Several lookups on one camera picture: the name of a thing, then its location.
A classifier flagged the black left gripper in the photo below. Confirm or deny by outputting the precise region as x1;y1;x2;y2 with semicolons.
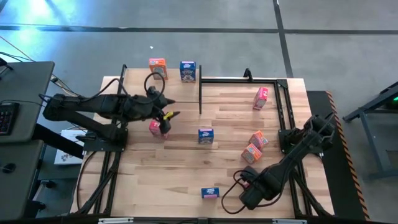
146;93;181;135

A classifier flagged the blue Frosted Flakes cereal box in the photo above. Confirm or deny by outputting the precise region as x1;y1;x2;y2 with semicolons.
198;128;215;145
179;60;197;83
200;187;220;199

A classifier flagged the orange Mini-Wheats cereal box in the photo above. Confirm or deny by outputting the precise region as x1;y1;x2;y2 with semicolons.
148;58;169;80
248;129;269;151
241;143;263;165

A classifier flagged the wooden shelf board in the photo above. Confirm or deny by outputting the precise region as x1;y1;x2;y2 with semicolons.
123;67;201;103

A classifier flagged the black metal shelf leg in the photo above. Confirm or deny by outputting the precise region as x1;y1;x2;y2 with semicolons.
119;63;128;96

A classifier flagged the silver aluminium extrusion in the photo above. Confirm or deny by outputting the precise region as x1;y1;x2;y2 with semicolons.
98;217;134;224
272;218;308;224

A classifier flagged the black hazard-striped floor mat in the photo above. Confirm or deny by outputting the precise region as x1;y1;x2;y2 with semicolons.
306;90;371;222

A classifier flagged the white printed box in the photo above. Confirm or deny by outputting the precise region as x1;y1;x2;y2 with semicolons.
53;129;87;166

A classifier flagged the black desk base beam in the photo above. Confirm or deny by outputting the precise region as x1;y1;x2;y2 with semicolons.
30;123;86;160

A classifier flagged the dark metal stand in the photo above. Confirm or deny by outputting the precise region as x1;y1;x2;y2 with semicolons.
341;80;398;181

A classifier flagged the grey desk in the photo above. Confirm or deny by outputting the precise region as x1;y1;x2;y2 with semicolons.
0;60;55;144
0;139;45;221

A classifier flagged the black keyboard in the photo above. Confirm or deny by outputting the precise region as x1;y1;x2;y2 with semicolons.
0;101;20;136

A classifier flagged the black device with green lights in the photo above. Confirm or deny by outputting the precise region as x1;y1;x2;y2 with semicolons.
385;95;398;110

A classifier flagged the small black desk device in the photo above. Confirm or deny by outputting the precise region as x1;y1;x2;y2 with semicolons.
0;57;15;71

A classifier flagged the black computer mouse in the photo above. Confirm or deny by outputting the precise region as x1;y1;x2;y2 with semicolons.
1;162;17;174

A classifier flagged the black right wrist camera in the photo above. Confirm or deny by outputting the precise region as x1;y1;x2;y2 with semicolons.
241;166;259;185

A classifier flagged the black wire divider frame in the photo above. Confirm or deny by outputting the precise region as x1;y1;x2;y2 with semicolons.
198;64;203;115

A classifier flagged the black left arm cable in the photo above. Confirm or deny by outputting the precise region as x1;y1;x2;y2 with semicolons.
77;72;166;100

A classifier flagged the black aluminium station frame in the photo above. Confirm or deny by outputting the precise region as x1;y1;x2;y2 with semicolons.
70;77;336;224

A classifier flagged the black desk cable bundle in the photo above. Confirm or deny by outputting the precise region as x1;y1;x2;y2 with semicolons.
49;73;82;98

